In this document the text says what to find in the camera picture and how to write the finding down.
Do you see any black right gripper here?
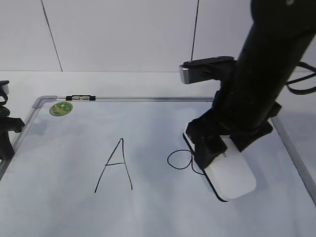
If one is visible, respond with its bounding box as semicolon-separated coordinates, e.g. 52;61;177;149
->
185;91;282;170

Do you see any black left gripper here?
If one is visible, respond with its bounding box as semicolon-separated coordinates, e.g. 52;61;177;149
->
0;101;25;160

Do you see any white board eraser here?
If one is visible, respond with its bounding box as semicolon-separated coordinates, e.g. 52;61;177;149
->
182;130;257;202

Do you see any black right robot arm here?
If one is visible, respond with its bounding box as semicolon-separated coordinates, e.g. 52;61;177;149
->
180;0;316;169

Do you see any round green magnet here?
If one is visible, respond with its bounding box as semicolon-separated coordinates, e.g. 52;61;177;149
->
49;101;73;117

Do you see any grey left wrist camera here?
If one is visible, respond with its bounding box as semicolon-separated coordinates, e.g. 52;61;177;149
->
0;80;9;95

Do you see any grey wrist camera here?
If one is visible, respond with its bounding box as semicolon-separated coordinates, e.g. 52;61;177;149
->
0;80;9;95
179;56;236;84

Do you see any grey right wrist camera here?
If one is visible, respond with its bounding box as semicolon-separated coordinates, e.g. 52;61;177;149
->
179;56;236;84

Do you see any white board with aluminium frame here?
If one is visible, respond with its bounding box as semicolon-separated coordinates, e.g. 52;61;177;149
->
0;97;316;237

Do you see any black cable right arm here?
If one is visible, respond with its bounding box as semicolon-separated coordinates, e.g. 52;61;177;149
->
285;61;316;95

